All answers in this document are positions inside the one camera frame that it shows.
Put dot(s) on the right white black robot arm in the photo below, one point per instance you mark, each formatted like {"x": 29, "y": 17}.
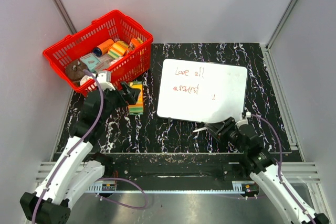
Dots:
{"x": 291, "y": 207}

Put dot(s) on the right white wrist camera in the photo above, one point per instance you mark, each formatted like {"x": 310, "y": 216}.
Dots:
{"x": 244, "y": 117}

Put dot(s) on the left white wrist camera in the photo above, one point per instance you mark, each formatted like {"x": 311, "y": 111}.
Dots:
{"x": 104, "y": 79}

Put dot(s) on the teal small box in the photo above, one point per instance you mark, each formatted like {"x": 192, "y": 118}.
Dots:
{"x": 91, "y": 61}

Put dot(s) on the white whiteboard black frame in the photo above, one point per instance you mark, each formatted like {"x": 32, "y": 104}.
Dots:
{"x": 201, "y": 91}

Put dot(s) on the red capped whiteboard marker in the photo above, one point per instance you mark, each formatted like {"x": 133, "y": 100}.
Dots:
{"x": 200, "y": 129}

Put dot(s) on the pink white packet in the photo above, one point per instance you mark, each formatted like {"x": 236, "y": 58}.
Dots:
{"x": 106, "y": 61}

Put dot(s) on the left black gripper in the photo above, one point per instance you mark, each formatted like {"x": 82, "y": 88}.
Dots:
{"x": 130, "y": 97}

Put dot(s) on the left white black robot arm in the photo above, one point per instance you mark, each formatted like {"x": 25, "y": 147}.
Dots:
{"x": 53, "y": 200}

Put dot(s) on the orange snack box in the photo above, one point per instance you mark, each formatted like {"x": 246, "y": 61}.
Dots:
{"x": 135, "y": 42}

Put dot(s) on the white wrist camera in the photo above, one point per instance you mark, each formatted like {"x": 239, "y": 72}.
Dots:
{"x": 244, "y": 117}
{"x": 104, "y": 79}

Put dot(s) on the white round container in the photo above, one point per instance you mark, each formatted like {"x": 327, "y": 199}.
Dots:
{"x": 86, "y": 78}

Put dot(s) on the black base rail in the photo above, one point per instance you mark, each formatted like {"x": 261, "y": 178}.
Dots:
{"x": 175, "y": 165}

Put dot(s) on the red plastic shopping basket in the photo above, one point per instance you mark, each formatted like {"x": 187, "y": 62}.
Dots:
{"x": 113, "y": 25}

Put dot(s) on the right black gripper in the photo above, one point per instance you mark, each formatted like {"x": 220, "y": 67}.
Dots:
{"x": 214, "y": 128}

